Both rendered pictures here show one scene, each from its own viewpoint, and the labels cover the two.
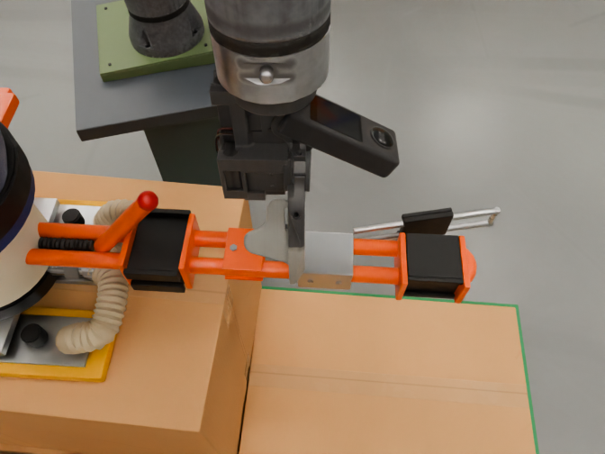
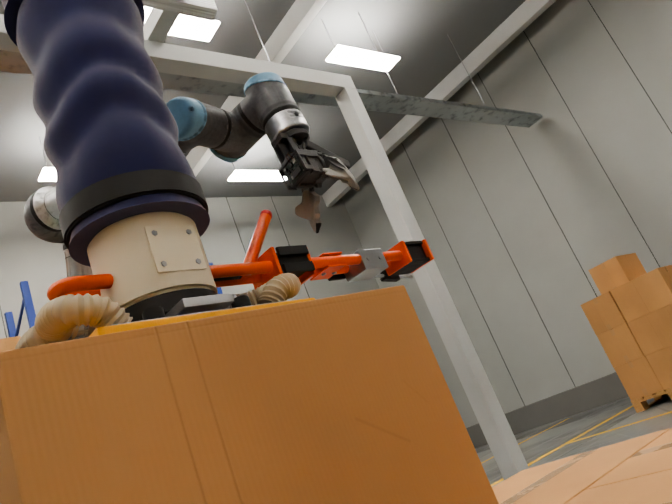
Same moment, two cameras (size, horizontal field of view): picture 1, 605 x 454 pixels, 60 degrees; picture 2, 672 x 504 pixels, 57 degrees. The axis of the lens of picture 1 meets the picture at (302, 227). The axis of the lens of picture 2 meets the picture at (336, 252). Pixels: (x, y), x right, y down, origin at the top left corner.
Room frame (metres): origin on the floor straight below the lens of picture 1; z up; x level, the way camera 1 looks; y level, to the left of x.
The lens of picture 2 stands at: (-0.44, 0.94, 0.73)
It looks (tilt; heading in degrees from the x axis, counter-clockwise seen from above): 17 degrees up; 310
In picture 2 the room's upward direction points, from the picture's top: 22 degrees counter-clockwise
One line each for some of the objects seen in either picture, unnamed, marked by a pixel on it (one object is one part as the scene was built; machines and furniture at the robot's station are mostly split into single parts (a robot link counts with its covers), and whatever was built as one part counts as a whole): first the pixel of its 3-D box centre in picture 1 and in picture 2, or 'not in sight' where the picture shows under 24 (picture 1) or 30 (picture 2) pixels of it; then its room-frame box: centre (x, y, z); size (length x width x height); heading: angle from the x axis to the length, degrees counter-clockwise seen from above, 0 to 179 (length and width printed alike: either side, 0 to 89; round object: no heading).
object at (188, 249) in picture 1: (162, 249); (282, 270); (0.33, 0.18, 1.07); 0.10 x 0.08 x 0.06; 177
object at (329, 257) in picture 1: (325, 260); (364, 265); (0.32, -0.03, 1.07); 0.07 x 0.07 x 0.04; 87
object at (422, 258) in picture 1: (429, 267); (407, 257); (0.31, -0.16, 1.07); 0.08 x 0.07 x 0.05; 87
